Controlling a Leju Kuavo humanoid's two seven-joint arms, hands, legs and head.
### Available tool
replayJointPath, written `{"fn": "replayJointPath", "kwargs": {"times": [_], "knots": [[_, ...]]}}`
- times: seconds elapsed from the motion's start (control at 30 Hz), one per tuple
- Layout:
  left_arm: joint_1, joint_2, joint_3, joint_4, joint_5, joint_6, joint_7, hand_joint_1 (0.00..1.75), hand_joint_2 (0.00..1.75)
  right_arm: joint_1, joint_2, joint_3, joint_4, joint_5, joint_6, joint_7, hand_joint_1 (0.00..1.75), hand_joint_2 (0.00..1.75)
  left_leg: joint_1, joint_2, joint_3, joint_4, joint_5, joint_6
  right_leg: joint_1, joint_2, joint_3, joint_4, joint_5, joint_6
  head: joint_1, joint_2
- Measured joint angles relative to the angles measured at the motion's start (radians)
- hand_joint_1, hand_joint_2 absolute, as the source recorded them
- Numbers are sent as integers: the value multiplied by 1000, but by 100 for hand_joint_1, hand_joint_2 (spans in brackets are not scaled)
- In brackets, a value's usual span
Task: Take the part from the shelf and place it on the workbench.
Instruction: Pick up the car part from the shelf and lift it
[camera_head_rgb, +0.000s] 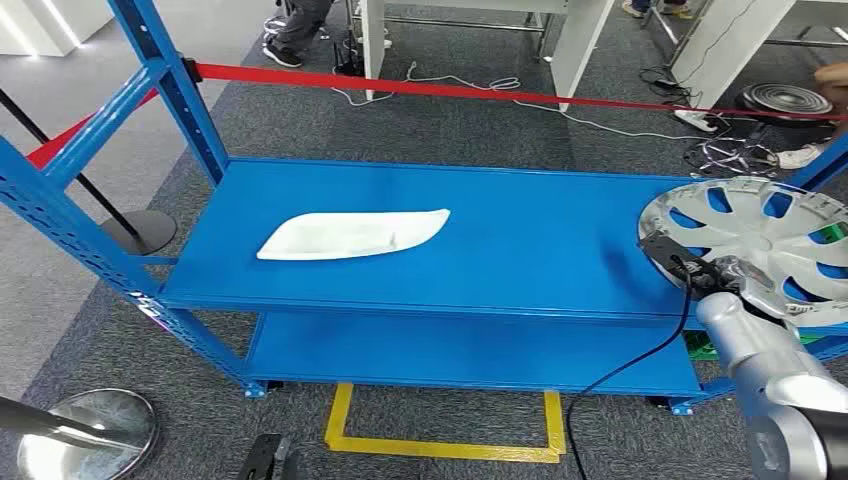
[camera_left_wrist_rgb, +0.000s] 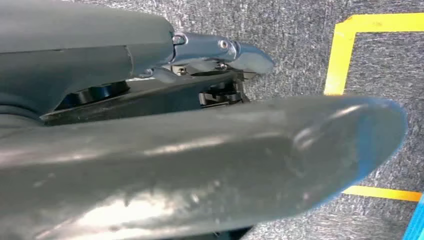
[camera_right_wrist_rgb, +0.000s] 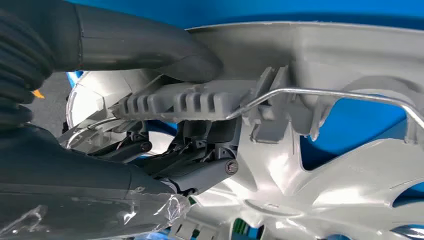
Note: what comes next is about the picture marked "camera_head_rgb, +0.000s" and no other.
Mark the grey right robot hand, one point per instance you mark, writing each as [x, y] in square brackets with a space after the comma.
[712, 275]

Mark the silver plastic wheel hubcap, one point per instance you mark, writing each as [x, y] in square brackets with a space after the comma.
[748, 225]

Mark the blue metal shelf rack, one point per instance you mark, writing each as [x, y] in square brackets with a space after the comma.
[464, 232]

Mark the white plastic car part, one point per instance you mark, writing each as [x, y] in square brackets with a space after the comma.
[344, 235]

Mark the white power strip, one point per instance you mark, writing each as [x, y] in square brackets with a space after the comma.
[696, 120]

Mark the black round stool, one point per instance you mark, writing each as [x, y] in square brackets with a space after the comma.
[785, 99]

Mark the white desk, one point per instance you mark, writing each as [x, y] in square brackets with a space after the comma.
[371, 40]
[729, 40]

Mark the right wrist camera unit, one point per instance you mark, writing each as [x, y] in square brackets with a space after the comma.
[659, 250]

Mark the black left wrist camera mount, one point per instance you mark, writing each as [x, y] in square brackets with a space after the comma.
[265, 457]

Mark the chrome stanchion post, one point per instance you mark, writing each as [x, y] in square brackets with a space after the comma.
[191, 69]
[93, 437]

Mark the black stanchion post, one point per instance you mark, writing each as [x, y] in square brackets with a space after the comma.
[142, 232]

